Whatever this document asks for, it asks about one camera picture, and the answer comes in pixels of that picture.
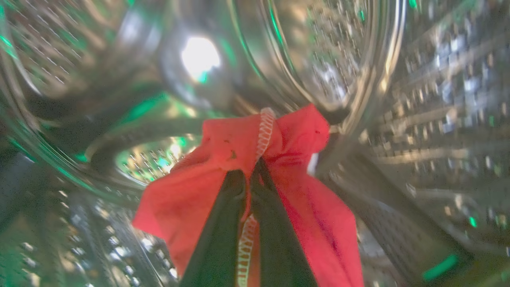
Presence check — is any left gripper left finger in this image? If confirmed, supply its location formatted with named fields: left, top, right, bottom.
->
left=179, top=170, right=248, bottom=287

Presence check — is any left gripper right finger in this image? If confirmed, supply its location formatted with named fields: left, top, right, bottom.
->
left=250, top=159, right=318, bottom=287

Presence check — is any red garment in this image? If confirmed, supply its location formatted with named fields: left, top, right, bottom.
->
left=132, top=104, right=365, bottom=287

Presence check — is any stainless steel washing machine drum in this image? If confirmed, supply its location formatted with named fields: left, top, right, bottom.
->
left=0, top=0, right=510, bottom=287

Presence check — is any grey drum lifter paddle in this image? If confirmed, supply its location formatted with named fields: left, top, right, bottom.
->
left=0, top=153, right=48, bottom=232
left=319, top=136, right=475, bottom=279

